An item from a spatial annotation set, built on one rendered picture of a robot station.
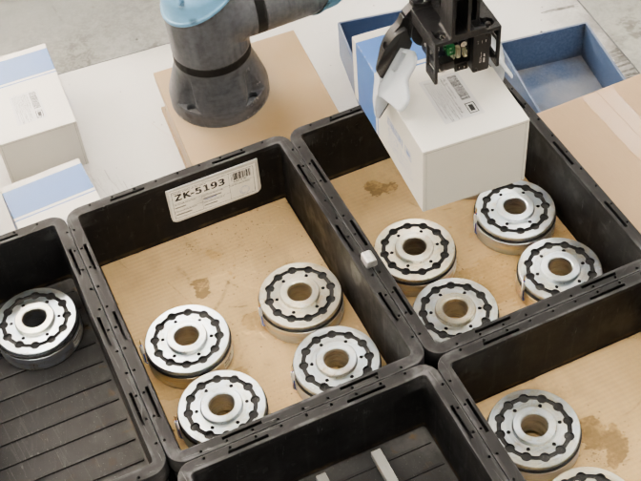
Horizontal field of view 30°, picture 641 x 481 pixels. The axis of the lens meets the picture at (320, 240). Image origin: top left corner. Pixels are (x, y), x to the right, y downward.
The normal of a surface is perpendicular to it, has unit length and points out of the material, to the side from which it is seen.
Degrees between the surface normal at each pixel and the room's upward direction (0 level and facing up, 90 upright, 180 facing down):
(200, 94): 74
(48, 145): 90
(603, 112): 0
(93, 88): 0
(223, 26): 89
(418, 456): 0
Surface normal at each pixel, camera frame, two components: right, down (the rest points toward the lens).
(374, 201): -0.07, -0.65
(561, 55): 0.27, 0.72
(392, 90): -0.83, -0.09
